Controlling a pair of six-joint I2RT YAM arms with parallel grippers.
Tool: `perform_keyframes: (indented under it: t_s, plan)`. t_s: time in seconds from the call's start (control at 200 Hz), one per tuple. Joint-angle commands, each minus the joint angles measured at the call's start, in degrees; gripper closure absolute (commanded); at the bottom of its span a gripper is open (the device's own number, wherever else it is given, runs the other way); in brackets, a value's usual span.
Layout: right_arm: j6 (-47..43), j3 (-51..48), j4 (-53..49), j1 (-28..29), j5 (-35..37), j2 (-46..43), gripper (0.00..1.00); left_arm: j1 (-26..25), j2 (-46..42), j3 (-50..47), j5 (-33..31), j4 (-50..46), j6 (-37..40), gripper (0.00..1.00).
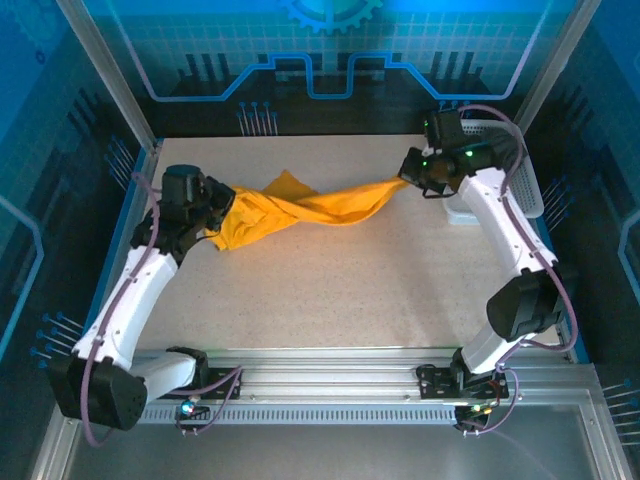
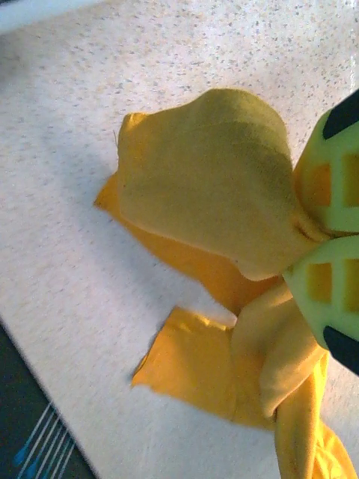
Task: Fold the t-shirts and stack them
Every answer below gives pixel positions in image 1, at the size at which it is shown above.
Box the small lit circuit board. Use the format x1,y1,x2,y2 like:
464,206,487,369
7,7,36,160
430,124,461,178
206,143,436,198
454,402,494,420
174,399,211,422

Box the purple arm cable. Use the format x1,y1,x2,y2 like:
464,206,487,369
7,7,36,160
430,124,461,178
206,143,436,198
457,103,581,437
81,172,246,446

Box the aluminium frame post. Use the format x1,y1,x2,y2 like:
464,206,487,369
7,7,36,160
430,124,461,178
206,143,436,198
513,0,601,132
56,0,162,154

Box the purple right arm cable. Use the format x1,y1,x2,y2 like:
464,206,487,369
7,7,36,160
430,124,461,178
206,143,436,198
457,103,581,437

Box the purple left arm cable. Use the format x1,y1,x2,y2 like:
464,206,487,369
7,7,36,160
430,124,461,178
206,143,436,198
81,172,246,446

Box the yellow t-shirt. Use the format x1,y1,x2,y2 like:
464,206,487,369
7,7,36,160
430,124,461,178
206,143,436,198
204,169,411,254

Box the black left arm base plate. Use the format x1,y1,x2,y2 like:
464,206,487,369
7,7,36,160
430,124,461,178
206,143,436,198
192,367,245,401

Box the grey metal floor panel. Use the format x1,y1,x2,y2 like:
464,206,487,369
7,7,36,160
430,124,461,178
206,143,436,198
64,423,601,480

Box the white perforated plastic basket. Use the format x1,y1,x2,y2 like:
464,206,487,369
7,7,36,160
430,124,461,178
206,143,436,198
443,118,546,227

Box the slotted grey cable duct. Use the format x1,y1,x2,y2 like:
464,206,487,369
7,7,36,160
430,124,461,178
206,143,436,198
137,403,461,426

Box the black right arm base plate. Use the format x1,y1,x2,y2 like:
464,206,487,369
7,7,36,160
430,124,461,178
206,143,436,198
416,364,510,400

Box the aluminium mounting rail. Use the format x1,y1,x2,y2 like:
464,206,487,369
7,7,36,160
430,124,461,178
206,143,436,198
132,347,601,402

